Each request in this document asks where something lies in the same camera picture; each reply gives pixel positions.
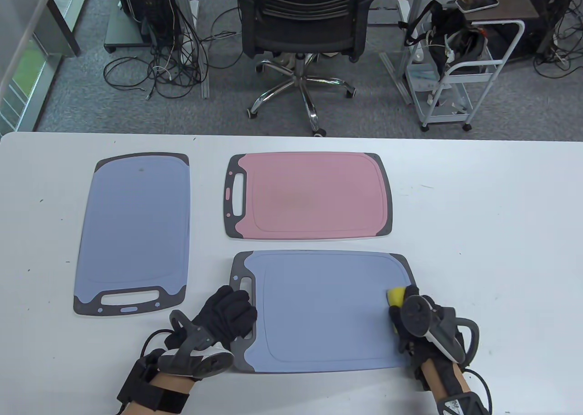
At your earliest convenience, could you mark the person's left hand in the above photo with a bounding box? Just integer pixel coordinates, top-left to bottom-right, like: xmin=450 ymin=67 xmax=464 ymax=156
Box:
xmin=164 ymin=286 xmax=258 ymax=352

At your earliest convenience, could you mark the person's right hand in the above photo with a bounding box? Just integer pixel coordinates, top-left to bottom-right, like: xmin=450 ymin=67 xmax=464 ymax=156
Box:
xmin=389 ymin=285 xmax=466 ymax=380

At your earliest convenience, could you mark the yellow sponge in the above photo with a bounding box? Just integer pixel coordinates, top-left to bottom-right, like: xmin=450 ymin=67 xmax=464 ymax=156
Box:
xmin=386 ymin=287 xmax=407 ymax=334

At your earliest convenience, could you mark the blue cutting board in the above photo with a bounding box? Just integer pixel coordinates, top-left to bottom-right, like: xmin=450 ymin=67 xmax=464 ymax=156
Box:
xmin=230 ymin=250 xmax=422 ymax=374
xmin=73 ymin=153 xmax=190 ymax=316

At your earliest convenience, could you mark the pink cutting board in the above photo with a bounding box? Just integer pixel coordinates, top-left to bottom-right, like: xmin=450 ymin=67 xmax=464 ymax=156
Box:
xmin=223 ymin=152 xmax=393 ymax=241

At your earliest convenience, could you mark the person's left forearm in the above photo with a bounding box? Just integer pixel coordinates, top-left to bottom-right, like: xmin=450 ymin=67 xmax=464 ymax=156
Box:
xmin=125 ymin=372 xmax=196 ymax=415

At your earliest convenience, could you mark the person's right forearm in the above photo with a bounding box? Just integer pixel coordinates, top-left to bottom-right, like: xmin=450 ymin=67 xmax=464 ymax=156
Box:
xmin=419 ymin=358 xmax=472 ymax=404

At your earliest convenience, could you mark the grey right hand controller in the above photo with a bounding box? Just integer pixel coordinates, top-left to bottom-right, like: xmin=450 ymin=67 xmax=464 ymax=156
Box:
xmin=401 ymin=295 xmax=480 ymax=365

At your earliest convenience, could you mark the grey hand controller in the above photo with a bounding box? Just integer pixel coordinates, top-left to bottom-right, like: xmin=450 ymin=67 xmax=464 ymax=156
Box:
xmin=401 ymin=295 xmax=480 ymax=365
xmin=157 ymin=310 xmax=234 ymax=379

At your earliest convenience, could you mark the grey left hand controller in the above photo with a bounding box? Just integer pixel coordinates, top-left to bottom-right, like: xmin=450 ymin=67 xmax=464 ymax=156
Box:
xmin=157 ymin=310 xmax=234 ymax=379

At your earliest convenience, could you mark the pale blue packet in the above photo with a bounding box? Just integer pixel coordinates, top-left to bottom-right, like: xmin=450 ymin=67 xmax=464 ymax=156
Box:
xmin=407 ymin=63 xmax=440 ymax=94

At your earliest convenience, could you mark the white utility cart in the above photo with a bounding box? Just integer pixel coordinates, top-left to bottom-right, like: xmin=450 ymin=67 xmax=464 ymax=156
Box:
xmin=404 ymin=20 xmax=526 ymax=132

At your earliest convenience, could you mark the black office chair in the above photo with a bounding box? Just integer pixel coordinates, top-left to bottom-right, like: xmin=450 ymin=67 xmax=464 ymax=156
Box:
xmin=229 ymin=0 xmax=382 ymax=138

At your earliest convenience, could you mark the grey stand base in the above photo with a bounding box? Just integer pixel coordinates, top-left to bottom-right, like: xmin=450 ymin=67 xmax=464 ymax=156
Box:
xmin=104 ymin=5 xmax=146 ymax=55

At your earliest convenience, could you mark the black computer rack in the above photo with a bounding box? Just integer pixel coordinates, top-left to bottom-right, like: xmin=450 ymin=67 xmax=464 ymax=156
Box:
xmin=113 ymin=0 xmax=183 ymax=46

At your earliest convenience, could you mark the black bag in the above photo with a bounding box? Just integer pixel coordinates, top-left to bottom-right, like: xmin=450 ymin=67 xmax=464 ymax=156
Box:
xmin=399 ymin=0 xmax=490 ymax=76

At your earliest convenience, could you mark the grey floor plate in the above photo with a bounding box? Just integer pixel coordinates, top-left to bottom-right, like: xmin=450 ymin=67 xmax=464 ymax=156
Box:
xmin=367 ymin=7 xmax=401 ymax=26

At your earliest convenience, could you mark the white smartphone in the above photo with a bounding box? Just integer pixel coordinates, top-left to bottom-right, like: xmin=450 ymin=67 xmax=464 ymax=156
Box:
xmin=455 ymin=0 xmax=499 ymax=13

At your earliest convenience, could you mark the black right glove cable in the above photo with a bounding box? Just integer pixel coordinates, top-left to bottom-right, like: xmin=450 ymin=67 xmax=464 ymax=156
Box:
xmin=465 ymin=369 xmax=493 ymax=415

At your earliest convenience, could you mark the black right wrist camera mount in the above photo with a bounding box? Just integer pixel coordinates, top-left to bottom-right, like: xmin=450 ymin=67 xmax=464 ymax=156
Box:
xmin=435 ymin=392 xmax=486 ymax=415

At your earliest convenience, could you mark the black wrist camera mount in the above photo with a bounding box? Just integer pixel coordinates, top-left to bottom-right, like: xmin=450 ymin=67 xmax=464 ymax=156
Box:
xmin=435 ymin=392 xmax=486 ymax=415
xmin=116 ymin=349 xmax=189 ymax=415

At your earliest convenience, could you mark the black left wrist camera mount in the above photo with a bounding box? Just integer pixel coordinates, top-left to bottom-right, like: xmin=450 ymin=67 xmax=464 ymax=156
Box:
xmin=116 ymin=349 xmax=189 ymax=415

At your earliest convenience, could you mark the black floor cable bundle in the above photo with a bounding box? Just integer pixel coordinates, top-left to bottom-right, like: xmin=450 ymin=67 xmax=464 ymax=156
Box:
xmin=103 ymin=0 xmax=242 ymax=100

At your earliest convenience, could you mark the grey window frame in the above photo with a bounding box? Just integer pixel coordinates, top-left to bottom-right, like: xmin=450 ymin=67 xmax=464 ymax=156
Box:
xmin=0 ymin=0 xmax=94 ymax=133

